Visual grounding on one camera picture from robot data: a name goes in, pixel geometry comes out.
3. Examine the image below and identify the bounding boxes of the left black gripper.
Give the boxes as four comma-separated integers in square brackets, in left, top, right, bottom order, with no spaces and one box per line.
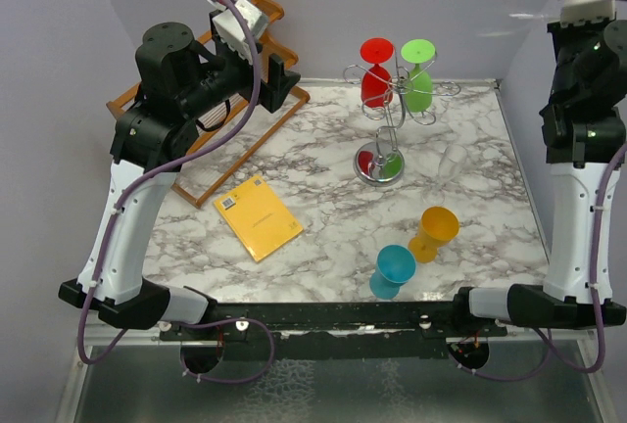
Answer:
[178,34,299,118]

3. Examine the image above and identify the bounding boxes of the red plastic wine glass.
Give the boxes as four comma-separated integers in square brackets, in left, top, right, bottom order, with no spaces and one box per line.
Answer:
[360,37,395,109]

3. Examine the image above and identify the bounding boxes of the green plastic wine glass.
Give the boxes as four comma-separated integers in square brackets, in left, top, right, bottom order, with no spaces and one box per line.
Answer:
[401,38,437,115]

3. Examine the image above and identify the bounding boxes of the clear champagne flute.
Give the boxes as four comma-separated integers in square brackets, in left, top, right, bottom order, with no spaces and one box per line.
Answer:
[422,144,468,207]
[508,13,557,22]

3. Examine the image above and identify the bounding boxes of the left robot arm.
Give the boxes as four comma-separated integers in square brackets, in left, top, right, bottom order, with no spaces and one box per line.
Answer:
[58,23,300,340]

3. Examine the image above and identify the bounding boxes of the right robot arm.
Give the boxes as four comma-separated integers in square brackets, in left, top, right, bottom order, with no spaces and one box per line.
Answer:
[450,20,626,336]

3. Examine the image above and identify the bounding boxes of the wooden shelf rack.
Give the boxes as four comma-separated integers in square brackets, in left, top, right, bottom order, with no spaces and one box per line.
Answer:
[106,0,311,209]

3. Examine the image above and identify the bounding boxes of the chrome wine glass rack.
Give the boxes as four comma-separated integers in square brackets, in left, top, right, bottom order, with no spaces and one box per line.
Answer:
[343,64,460,186]

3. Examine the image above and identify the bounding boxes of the orange plastic wine glass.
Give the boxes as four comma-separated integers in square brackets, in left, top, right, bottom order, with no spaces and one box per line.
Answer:
[408,206,459,263]

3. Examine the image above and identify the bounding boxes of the blue plastic wine glass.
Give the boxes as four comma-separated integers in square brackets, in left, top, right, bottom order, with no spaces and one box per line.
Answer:
[369,245,416,300]

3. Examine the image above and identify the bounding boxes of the yellow book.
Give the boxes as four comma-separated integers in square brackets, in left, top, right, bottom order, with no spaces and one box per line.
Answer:
[214,175,303,262]

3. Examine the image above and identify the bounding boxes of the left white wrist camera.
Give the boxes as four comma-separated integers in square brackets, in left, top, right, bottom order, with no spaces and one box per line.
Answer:
[207,0,269,64]

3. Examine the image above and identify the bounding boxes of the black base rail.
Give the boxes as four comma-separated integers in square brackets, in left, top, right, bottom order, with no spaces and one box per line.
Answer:
[160,299,506,361]

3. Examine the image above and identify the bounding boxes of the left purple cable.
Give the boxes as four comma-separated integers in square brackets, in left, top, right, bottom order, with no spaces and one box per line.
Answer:
[76,0,262,366]

